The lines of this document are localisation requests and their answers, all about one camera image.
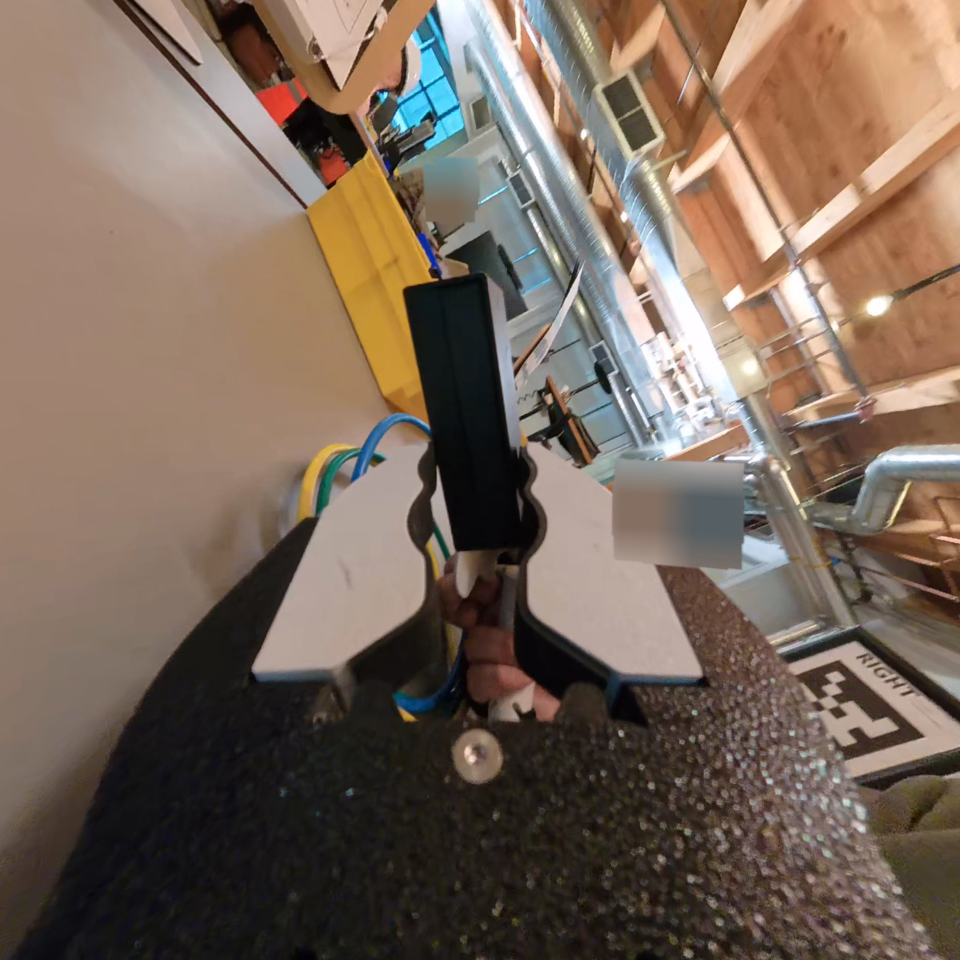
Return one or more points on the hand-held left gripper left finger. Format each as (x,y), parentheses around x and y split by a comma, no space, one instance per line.
(352,585)

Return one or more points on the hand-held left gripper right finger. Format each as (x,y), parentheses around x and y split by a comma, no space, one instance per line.
(592,615)

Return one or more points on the black network switch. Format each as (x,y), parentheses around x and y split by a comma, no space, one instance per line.
(465,412)

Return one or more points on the person's right forearm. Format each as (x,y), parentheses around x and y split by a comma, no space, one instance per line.
(922,840)

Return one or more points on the person's right hand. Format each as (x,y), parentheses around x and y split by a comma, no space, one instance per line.
(491,660)

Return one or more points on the yellow plastic bin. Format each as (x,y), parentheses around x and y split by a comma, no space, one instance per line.
(360,247)

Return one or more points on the lit ceiling spotlight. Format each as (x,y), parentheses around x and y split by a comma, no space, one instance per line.
(877,304)

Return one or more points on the orange red object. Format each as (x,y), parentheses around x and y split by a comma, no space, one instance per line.
(281,101)

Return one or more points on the cardboard poster board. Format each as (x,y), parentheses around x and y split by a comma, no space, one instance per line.
(322,84)

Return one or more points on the grey flat board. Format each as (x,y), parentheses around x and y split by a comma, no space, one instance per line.
(165,22)

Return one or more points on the silver elbow duct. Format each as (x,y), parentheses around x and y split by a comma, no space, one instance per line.
(900,472)

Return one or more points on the silver ventilation duct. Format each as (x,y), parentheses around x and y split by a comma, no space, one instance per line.
(637,195)

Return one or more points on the duct vent grille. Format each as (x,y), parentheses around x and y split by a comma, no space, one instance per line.
(630,112)

